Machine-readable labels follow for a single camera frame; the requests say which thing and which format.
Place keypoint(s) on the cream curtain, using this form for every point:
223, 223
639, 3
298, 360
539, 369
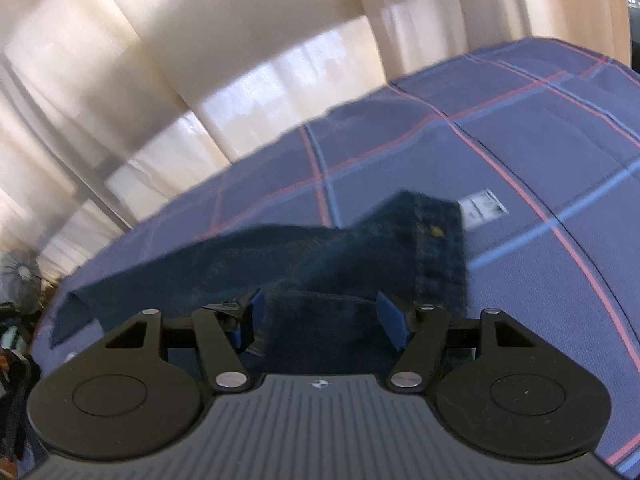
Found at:
200, 35

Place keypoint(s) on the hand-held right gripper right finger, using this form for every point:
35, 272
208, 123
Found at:
391, 321

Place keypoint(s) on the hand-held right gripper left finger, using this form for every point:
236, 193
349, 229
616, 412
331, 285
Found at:
256, 307

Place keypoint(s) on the dark blue denim pants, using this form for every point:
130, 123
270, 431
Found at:
325, 270

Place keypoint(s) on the blue plaid bed sheet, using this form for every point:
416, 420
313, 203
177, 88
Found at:
500, 135

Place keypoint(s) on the electric fan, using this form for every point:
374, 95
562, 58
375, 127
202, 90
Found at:
20, 275

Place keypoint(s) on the white sheet label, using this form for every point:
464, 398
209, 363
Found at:
482, 207

